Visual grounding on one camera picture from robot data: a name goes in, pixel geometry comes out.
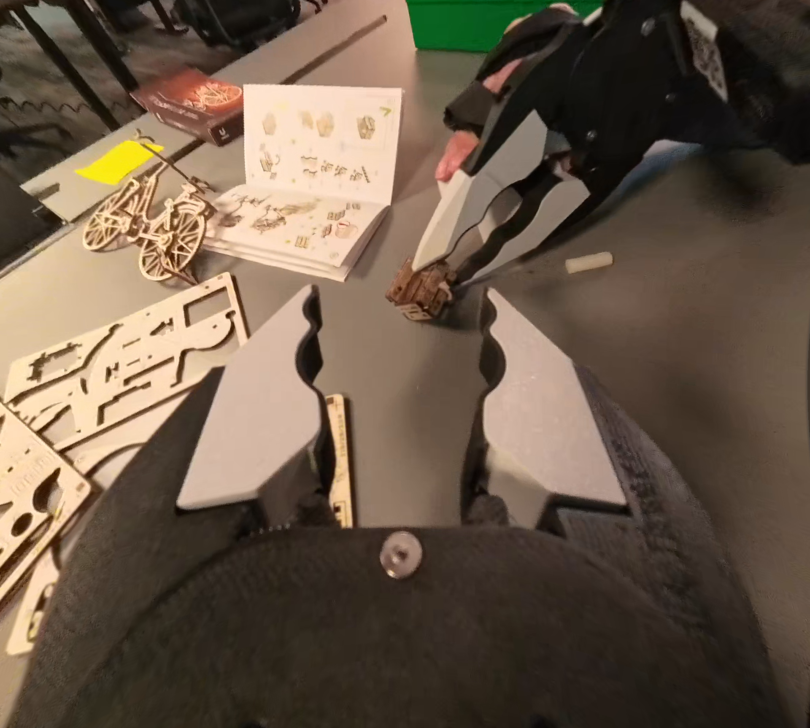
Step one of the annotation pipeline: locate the wooden sheet with rectangular cutouts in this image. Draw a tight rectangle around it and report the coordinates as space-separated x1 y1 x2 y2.
3 272 249 452

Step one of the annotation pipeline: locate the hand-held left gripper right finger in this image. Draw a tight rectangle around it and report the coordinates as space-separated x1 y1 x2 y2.
465 287 629 529

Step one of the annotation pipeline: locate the wooden bicycle model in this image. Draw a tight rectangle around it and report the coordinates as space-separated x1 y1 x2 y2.
82 135 217 287

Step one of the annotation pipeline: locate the person's right hand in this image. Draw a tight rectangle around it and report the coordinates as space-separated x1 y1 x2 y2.
435 3 580 183

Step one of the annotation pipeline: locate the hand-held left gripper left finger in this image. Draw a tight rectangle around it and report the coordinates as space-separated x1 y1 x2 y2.
176 284 336 526

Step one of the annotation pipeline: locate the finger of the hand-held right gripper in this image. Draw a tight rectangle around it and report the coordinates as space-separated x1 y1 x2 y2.
459 168 594 285
411 108 570 273

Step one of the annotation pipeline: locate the yellow sticky note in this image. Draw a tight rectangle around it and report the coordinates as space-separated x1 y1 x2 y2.
74 140 165 185

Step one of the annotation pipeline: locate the wooden sheet with small round holes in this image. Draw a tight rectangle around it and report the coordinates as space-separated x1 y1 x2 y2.
0 404 93 597

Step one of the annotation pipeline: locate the open instruction booklet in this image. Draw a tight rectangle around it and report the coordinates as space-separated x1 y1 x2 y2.
202 84 404 283

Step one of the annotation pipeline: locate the small assembled wooden block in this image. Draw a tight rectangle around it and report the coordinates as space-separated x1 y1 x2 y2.
386 259 459 324

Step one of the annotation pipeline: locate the dark brown model kit box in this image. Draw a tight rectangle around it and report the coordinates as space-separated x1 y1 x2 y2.
130 68 245 147

